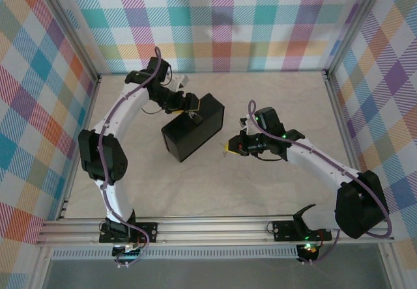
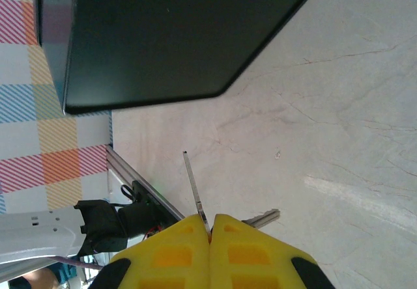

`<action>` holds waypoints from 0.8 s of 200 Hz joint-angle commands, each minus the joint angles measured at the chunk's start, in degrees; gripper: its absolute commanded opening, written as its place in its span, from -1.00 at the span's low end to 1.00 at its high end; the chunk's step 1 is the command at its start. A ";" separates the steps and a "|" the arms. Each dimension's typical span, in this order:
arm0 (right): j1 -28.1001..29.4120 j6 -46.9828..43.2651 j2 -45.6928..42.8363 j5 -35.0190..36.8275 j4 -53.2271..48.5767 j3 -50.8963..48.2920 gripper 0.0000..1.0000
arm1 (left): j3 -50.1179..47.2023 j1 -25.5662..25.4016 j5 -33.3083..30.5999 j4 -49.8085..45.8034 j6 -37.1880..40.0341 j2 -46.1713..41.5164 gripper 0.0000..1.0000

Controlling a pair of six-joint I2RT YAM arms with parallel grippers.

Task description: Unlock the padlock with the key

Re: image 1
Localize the starry night printed black box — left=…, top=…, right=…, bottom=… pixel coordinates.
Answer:
left=160, top=92, right=226, bottom=163

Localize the grey slotted cable duct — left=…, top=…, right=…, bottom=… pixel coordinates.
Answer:
left=51, top=247, right=299, bottom=260

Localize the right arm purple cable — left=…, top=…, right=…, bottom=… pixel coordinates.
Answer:
left=248, top=99, right=392, bottom=264

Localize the right aluminium side rail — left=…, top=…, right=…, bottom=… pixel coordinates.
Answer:
left=321, top=70, right=375, bottom=217

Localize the right aluminium corner post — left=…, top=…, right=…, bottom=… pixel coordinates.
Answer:
left=324, top=0, right=382, bottom=75

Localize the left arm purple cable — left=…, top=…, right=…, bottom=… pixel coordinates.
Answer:
left=97, top=46, right=164, bottom=269

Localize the long aluminium mounting rail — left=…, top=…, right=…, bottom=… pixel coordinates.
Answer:
left=35, top=215, right=397, bottom=247

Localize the right orange controller board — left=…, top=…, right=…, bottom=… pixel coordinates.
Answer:
left=296, top=240, right=320, bottom=261

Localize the left aluminium corner post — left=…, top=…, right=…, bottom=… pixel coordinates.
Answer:
left=38, top=0, right=101, bottom=79

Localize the aluminium corner post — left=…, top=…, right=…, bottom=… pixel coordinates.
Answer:
left=38, top=0, right=101, bottom=79
left=324, top=0, right=382, bottom=75

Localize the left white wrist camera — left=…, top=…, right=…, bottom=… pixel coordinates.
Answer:
left=172, top=75, right=190, bottom=92

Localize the left green controller board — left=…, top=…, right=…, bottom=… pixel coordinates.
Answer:
left=111, top=242, right=145, bottom=260

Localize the left aluminium side rail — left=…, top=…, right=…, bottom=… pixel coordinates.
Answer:
left=55, top=74, right=102, bottom=221

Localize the aluminium side rail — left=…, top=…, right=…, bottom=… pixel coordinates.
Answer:
left=55, top=74, right=102, bottom=221
left=321, top=70, right=375, bottom=217

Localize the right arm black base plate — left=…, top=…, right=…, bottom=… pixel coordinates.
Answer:
left=271, top=219, right=333, bottom=242

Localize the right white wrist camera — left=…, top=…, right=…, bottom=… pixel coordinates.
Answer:
left=239, top=114, right=257, bottom=134

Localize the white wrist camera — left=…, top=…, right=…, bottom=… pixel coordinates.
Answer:
left=239, top=114, right=257, bottom=134
left=172, top=75, right=190, bottom=92

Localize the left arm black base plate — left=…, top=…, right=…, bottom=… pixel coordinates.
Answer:
left=98, top=221, right=159, bottom=245

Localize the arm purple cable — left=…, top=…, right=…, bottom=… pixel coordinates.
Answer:
left=97, top=46, right=164, bottom=269
left=248, top=99, right=392, bottom=264

